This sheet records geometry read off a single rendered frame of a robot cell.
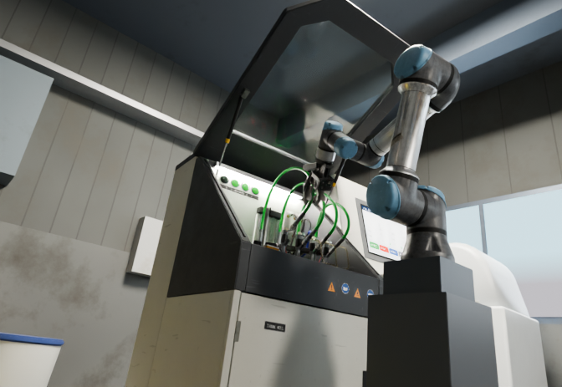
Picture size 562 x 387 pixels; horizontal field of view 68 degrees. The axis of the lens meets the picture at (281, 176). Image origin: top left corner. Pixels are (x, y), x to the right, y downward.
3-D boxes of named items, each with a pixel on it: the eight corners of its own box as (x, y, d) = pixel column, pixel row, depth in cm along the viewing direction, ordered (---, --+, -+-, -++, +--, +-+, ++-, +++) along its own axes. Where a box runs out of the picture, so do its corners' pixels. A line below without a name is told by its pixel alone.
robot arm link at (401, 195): (424, 228, 118) (457, 56, 127) (386, 215, 111) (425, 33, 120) (393, 226, 128) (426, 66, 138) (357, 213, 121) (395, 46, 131)
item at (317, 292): (245, 291, 132) (252, 242, 139) (237, 292, 136) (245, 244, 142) (378, 319, 163) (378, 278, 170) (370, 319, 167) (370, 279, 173)
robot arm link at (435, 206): (457, 234, 122) (453, 191, 128) (426, 222, 116) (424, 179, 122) (423, 241, 132) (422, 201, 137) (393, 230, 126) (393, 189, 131)
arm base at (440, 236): (465, 268, 119) (462, 236, 123) (437, 257, 111) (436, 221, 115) (419, 272, 130) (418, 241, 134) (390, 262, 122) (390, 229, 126)
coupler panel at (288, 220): (283, 261, 206) (288, 202, 218) (278, 262, 208) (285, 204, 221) (303, 266, 212) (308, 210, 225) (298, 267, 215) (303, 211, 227)
